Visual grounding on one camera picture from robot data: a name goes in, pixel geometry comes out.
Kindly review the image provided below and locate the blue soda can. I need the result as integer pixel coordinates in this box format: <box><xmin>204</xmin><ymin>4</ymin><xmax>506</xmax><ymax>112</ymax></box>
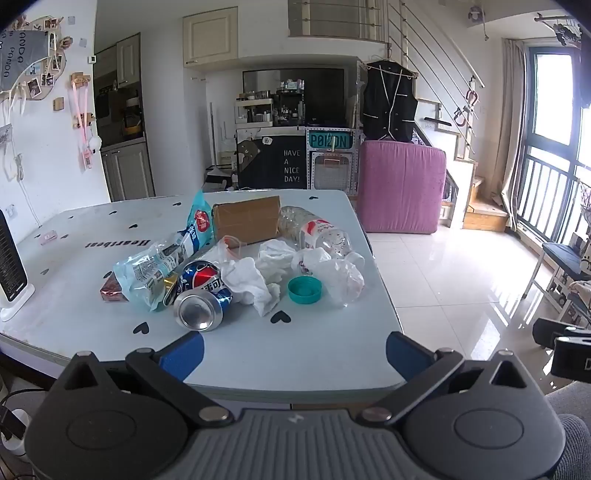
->
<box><xmin>173</xmin><ymin>260</ymin><xmax>234</xmax><ymax>333</ymax></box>

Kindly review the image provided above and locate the grey kitchen base cabinet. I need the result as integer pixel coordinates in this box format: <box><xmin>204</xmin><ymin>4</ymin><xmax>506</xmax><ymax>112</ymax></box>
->
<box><xmin>100</xmin><ymin>138</ymin><xmax>156</xmax><ymax>203</ymax></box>

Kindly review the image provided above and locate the black framed window with railing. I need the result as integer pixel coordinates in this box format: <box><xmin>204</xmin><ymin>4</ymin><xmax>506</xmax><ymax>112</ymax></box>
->
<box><xmin>516</xmin><ymin>45</ymin><xmax>591</xmax><ymax>261</ymax></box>

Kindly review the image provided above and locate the black lettered board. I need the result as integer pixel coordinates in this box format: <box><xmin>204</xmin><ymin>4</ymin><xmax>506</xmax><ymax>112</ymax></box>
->
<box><xmin>236</xmin><ymin>134</ymin><xmax>308</xmax><ymax>190</ymax></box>

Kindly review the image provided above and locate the white shelf rack with bottles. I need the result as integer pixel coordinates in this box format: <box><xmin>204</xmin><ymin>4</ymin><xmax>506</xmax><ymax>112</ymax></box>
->
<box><xmin>234</xmin><ymin>98</ymin><xmax>274</xmax><ymax>128</ymax></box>

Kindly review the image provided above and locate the teal plastic lid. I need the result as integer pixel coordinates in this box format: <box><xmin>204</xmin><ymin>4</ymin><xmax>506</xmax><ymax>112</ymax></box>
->
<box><xmin>287</xmin><ymin>275</ymin><xmax>323</xmax><ymax>306</ymax></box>

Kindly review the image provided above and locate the gold foil wrapper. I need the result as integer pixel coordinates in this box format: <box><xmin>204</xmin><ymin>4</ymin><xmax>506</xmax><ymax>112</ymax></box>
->
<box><xmin>161</xmin><ymin>272</ymin><xmax>182</xmax><ymax>306</ymax></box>

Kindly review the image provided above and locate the beige curtain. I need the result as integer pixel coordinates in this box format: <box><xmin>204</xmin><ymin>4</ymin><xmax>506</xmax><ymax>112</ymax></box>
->
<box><xmin>490</xmin><ymin>39</ymin><xmax>528</xmax><ymax>232</ymax></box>

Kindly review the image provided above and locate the pink mattress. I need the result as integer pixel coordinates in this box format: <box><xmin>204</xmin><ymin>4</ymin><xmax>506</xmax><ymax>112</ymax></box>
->
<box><xmin>359</xmin><ymin>140</ymin><xmax>448</xmax><ymax>234</ymax></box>

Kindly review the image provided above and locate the white tissue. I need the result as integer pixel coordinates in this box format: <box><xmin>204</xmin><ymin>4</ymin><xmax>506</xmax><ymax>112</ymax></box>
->
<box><xmin>256</xmin><ymin>239</ymin><xmax>299</xmax><ymax>282</ymax></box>
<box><xmin>221</xmin><ymin>257</ymin><xmax>281</xmax><ymax>317</ymax></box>

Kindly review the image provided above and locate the light blue snack bag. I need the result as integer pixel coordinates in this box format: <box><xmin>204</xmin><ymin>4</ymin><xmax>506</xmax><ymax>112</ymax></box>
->
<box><xmin>113</xmin><ymin>190</ymin><xmax>214</xmax><ymax>313</ymax></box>

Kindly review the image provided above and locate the cream wall cabinet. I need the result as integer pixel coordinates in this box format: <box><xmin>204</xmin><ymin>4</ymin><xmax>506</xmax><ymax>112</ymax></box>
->
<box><xmin>182</xmin><ymin>6</ymin><xmax>240</xmax><ymax>69</ymax></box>

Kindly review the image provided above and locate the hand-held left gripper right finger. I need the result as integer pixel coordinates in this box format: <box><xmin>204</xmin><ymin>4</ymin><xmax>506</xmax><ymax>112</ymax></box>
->
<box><xmin>358</xmin><ymin>331</ymin><xmax>543</xmax><ymax>426</ymax></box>

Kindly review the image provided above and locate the white plastic bag red print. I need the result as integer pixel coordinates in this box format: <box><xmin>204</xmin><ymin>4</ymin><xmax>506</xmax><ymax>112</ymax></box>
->
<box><xmin>291</xmin><ymin>247</ymin><xmax>366</xmax><ymax>308</ymax></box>

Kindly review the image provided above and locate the person's grey trouser leg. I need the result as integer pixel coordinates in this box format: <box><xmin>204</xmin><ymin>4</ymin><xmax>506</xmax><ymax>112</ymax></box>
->
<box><xmin>545</xmin><ymin>382</ymin><xmax>591</xmax><ymax>480</ymax></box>

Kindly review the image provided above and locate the white perforated metal cabinet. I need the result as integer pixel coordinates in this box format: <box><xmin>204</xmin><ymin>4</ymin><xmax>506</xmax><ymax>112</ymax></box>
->
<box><xmin>305</xmin><ymin>126</ymin><xmax>362</xmax><ymax>195</ymax></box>

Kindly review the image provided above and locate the clear plastic bottle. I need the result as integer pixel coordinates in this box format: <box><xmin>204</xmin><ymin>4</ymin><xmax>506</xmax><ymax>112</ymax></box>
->
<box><xmin>277</xmin><ymin>205</ymin><xmax>366</xmax><ymax>274</ymax></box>

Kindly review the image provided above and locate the pink hanging ribbon ornament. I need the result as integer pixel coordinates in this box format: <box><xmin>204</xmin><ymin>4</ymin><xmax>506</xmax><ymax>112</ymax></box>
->
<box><xmin>69</xmin><ymin>71</ymin><xmax>102</xmax><ymax>172</ymax></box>

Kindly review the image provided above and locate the teal sign plate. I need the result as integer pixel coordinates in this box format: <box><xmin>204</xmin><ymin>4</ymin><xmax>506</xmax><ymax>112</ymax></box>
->
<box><xmin>308</xmin><ymin>130</ymin><xmax>354</xmax><ymax>151</ymax></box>

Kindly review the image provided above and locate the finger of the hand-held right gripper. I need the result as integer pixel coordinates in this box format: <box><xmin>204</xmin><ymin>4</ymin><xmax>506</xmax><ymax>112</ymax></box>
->
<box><xmin>532</xmin><ymin>318</ymin><xmax>585</xmax><ymax>348</ymax></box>

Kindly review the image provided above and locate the small red box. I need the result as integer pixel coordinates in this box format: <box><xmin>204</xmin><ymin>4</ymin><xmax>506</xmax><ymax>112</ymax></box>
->
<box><xmin>99</xmin><ymin>271</ymin><xmax>130</xmax><ymax>304</ymax></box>

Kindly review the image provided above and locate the white electric heater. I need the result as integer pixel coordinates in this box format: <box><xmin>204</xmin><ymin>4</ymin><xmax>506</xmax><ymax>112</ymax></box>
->
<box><xmin>0</xmin><ymin>208</ymin><xmax>37</xmax><ymax>323</ymax></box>

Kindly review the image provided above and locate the small clear zip bag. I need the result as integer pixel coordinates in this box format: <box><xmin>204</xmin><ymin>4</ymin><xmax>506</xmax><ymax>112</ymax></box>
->
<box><xmin>213</xmin><ymin>235</ymin><xmax>244</xmax><ymax>265</ymax></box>

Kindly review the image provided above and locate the wall photo board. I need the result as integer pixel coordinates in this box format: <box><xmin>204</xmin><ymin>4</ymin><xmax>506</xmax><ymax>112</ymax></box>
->
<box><xmin>0</xmin><ymin>16</ymin><xmax>71</xmax><ymax>103</ymax></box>

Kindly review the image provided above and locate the metal stair railing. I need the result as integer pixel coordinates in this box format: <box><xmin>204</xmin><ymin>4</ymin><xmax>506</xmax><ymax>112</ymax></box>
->
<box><xmin>387</xmin><ymin>0</ymin><xmax>486</xmax><ymax>139</ymax></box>

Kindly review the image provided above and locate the black vest white trim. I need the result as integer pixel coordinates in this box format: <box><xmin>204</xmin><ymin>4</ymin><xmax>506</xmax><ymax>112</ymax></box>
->
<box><xmin>360</xmin><ymin>60</ymin><xmax>419</xmax><ymax>143</ymax></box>

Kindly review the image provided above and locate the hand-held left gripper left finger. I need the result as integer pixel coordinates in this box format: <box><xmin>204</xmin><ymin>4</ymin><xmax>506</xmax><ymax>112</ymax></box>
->
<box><xmin>51</xmin><ymin>331</ymin><xmax>234</xmax><ymax>426</ymax></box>

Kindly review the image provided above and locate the wooden staircase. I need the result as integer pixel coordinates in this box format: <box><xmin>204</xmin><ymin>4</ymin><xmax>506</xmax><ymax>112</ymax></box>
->
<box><xmin>413</xmin><ymin>98</ymin><xmax>509</xmax><ymax>232</ymax></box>

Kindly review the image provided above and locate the brown cardboard box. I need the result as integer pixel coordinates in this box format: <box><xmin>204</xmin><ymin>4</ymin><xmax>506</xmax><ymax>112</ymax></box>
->
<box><xmin>211</xmin><ymin>196</ymin><xmax>282</xmax><ymax>245</ymax></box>

